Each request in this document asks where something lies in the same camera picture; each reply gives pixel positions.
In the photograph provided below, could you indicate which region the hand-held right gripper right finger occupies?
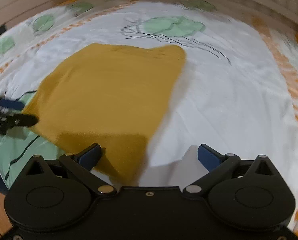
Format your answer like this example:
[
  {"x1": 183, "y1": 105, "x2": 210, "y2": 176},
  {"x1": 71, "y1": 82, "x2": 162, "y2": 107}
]
[{"x1": 183, "y1": 144, "x2": 280, "y2": 196}]

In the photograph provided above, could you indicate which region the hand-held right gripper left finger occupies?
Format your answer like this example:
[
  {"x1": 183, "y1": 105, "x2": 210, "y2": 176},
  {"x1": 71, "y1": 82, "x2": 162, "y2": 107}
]
[{"x1": 23, "y1": 144, "x2": 116, "y2": 196}]

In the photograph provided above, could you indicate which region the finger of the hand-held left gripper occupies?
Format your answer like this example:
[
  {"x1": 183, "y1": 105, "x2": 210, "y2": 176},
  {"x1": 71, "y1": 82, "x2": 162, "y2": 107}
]
[
  {"x1": 5, "y1": 114, "x2": 39, "y2": 130},
  {"x1": 0, "y1": 98, "x2": 25, "y2": 110}
]

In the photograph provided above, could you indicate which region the yellow knit sweater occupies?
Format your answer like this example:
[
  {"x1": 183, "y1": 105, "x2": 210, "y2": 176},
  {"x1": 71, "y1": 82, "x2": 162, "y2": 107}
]
[{"x1": 23, "y1": 43, "x2": 187, "y2": 184}]

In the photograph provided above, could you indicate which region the white leaf-print bed sheet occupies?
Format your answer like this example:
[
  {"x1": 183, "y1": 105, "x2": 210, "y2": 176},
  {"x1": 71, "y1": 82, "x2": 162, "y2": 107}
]
[{"x1": 0, "y1": 0, "x2": 298, "y2": 238}]

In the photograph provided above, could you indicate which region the wooden bed frame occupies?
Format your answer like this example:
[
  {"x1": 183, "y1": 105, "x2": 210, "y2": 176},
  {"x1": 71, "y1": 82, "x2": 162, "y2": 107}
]
[{"x1": 0, "y1": 0, "x2": 298, "y2": 38}]

